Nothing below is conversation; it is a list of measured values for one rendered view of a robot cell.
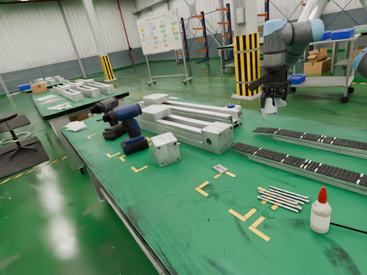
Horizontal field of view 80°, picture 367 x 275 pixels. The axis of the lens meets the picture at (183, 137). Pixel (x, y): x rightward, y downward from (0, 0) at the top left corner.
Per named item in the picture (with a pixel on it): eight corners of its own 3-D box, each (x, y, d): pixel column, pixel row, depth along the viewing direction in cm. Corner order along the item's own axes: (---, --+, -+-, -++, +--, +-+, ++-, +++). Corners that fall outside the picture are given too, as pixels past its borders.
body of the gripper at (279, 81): (281, 100, 81) (282, 66, 77) (260, 98, 88) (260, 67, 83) (291, 95, 86) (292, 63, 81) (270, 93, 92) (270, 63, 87)
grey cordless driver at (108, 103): (129, 131, 131) (118, 95, 123) (104, 147, 116) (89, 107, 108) (120, 130, 135) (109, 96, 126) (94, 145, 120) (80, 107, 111)
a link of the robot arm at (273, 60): (259, 55, 81) (270, 52, 86) (259, 67, 83) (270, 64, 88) (279, 54, 76) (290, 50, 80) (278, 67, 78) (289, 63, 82)
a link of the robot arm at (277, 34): (292, 16, 72) (266, 20, 73) (291, 51, 77) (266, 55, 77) (284, 18, 79) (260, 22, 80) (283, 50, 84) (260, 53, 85)
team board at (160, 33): (146, 87, 711) (130, 19, 631) (155, 83, 747) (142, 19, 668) (184, 85, 627) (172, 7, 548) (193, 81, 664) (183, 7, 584)
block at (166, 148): (187, 159, 90) (183, 138, 86) (160, 167, 88) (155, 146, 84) (179, 149, 99) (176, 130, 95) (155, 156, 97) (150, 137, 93)
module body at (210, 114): (242, 125, 111) (241, 109, 108) (230, 132, 106) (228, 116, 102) (152, 108, 169) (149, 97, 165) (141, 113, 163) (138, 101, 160)
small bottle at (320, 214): (318, 236, 49) (323, 195, 44) (306, 224, 52) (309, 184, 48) (332, 231, 50) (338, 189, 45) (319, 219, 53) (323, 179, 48)
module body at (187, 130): (218, 140, 101) (215, 123, 97) (203, 149, 95) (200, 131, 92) (131, 117, 158) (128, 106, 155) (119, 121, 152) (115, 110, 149)
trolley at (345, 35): (354, 93, 346) (365, 22, 305) (348, 103, 311) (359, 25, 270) (285, 91, 413) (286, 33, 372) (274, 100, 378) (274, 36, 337)
